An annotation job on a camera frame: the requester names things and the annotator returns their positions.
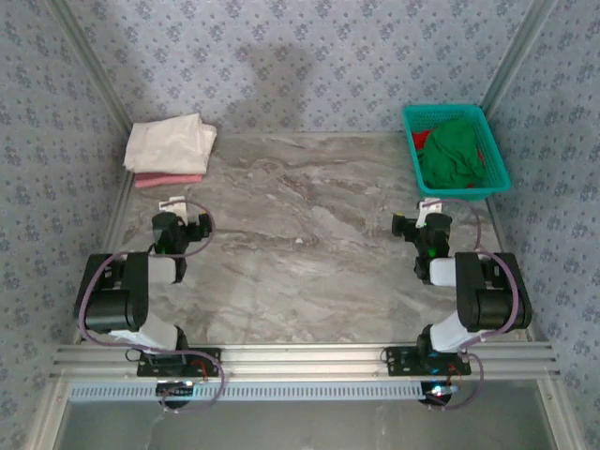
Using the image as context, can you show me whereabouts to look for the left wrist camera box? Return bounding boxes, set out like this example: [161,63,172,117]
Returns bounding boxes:
[157,196,189,226]

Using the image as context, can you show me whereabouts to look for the folded white t-shirt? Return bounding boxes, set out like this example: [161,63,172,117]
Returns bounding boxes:
[123,112,218,174]

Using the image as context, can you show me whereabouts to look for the teal plastic basket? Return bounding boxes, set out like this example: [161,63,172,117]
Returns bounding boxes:
[401,103,512,202]

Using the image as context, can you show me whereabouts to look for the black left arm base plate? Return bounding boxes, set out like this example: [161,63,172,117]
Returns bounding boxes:
[136,347,222,379]

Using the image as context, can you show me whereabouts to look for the folded pink t-shirt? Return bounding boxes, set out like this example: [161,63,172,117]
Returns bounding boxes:
[134,171,204,189]

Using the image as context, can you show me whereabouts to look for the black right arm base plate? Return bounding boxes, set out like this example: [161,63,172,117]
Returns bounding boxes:
[383,345,473,378]

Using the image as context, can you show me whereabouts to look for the black electronics board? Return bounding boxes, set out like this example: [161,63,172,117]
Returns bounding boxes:
[420,382,457,408]
[156,380,196,410]

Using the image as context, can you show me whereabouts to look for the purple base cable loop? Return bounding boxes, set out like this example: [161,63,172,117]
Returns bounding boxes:
[157,351,227,414]
[424,351,486,413]

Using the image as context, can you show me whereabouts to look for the green t-shirt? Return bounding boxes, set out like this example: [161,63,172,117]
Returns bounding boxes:
[418,117,487,188]

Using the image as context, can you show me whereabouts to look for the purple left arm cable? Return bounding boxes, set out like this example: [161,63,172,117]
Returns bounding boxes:
[77,199,217,351]

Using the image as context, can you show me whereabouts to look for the grey slotted cable duct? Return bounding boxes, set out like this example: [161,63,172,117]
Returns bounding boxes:
[68,380,426,402]

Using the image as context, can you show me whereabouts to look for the aluminium mounting rail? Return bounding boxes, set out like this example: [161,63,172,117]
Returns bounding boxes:
[50,341,562,382]

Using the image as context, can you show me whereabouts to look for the red t-shirt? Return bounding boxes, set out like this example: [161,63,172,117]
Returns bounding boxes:
[411,128,487,189]

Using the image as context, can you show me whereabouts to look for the aluminium frame post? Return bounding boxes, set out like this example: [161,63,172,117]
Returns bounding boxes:
[538,379,590,450]
[27,379,71,450]
[482,0,559,118]
[46,0,135,130]

